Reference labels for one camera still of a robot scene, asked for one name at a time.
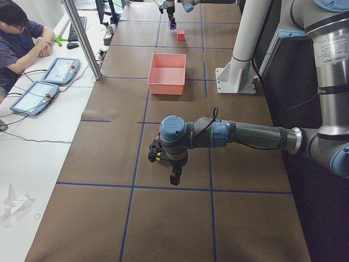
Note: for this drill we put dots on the teach pendant tablet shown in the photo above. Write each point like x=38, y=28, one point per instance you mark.
x=61, y=71
x=35, y=99

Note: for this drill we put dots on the pink plastic bin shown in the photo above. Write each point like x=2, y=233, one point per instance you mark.
x=167, y=74

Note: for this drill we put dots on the crumpled white paper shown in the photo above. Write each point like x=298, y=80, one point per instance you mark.
x=11, y=203

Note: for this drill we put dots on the red foam cube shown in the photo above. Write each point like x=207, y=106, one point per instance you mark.
x=181, y=35

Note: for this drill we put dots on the upper teach pendant tablet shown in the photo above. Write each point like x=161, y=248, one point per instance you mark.
x=61, y=71

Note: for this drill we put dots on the black computer mouse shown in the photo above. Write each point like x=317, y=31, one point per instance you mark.
x=72, y=45

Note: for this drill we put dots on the aluminium frame post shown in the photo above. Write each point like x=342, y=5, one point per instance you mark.
x=82, y=37

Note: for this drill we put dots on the seated person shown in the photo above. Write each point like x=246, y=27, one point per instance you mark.
x=22, y=42

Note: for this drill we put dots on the green plastic tool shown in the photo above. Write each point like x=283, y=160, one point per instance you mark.
x=58, y=39

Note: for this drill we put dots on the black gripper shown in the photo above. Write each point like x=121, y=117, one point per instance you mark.
x=170, y=12
x=176, y=164

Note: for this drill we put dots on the white mast base plate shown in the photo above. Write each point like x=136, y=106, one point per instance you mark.
x=235, y=77

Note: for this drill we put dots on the purple foam cube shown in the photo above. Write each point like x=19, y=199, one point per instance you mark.
x=172, y=26

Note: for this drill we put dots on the lower teach pendant tablet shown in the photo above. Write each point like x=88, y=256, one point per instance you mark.
x=35, y=99

